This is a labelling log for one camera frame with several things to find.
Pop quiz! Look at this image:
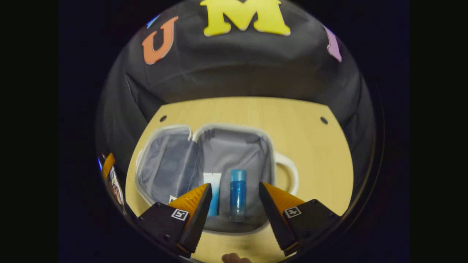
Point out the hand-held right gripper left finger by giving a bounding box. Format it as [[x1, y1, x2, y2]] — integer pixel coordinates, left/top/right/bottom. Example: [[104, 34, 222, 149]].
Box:
[[137, 183, 213, 258]]

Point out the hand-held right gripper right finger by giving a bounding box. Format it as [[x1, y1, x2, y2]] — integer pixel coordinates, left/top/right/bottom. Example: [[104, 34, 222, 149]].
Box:
[[258, 182, 341, 257]]

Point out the white and blue tube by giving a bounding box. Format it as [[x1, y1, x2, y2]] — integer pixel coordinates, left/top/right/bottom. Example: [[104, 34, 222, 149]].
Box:
[[203, 172, 222, 217]]

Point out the blue capped bottle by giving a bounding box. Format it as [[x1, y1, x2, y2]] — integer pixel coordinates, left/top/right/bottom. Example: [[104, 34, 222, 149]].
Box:
[[230, 169, 246, 222]]

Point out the white suitcase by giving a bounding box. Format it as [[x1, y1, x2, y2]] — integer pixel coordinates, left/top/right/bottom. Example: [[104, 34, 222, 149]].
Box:
[[135, 123, 299, 236]]

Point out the black backdrop cloth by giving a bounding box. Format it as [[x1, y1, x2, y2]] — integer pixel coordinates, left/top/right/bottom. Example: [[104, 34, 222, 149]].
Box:
[[96, 0, 377, 190]]

